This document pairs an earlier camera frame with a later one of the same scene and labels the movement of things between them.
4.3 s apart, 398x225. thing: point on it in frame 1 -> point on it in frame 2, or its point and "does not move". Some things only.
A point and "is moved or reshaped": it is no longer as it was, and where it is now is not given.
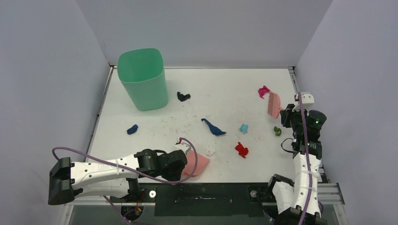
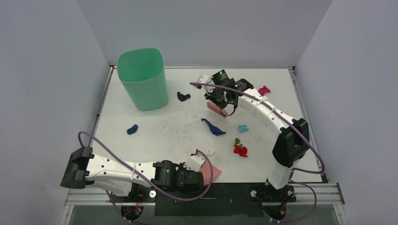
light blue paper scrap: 244,128 does not move
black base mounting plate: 200,200 does not move
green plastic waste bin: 142,74 does not move
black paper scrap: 181,97 does not move
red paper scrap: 242,151 does not move
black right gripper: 287,115 -> 219,101
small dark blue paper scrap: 133,130 does not move
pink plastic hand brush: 274,108 -> 217,109
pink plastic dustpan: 202,161 is moved or reshaped
